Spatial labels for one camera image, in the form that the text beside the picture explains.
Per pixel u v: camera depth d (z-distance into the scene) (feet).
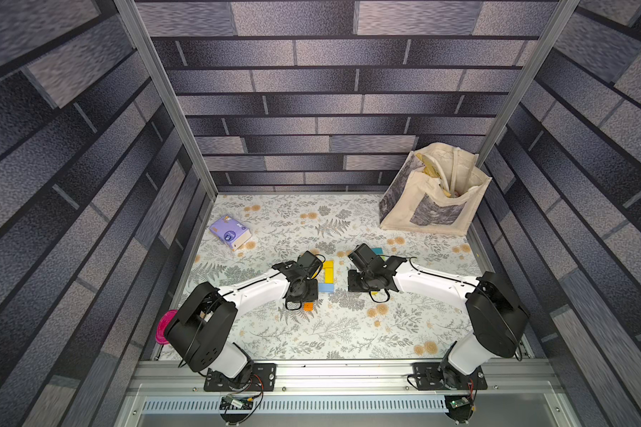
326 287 3.02
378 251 3.31
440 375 2.20
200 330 1.43
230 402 2.33
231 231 3.29
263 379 2.42
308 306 2.80
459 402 2.39
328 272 3.11
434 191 2.86
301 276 2.19
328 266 3.19
